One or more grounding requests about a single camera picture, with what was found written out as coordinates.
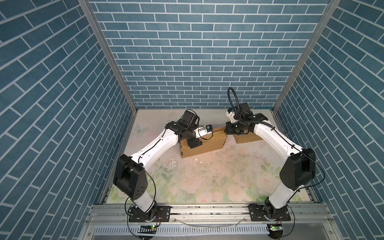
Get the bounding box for white slotted cable duct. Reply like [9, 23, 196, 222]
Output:
[93, 224, 269, 237]

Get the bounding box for aluminium corner post left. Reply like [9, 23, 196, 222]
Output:
[77, 0, 138, 113]

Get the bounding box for aluminium corner post right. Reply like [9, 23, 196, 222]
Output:
[272, 0, 343, 113]

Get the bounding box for brown cardboard box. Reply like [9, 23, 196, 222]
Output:
[233, 132, 263, 144]

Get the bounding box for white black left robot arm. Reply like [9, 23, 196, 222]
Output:
[113, 109, 213, 221]

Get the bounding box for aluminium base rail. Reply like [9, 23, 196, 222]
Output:
[86, 202, 333, 225]

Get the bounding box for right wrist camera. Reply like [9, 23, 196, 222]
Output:
[226, 110, 238, 124]

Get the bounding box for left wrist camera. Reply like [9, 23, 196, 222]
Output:
[195, 125, 213, 140]

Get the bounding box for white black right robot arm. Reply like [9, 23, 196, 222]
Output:
[225, 87, 318, 221]

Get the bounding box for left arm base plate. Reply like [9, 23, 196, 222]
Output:
[128, 205, 171, 223]

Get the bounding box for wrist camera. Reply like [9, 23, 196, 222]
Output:
[226, 110, 238, 124]
[195, 125, 213, 140]

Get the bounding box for aluminium corner post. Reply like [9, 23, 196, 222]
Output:
[77, 0, 138, 113]
[272, 0, 343, 113]

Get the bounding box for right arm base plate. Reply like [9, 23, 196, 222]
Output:
[248, 204, 291, 222]

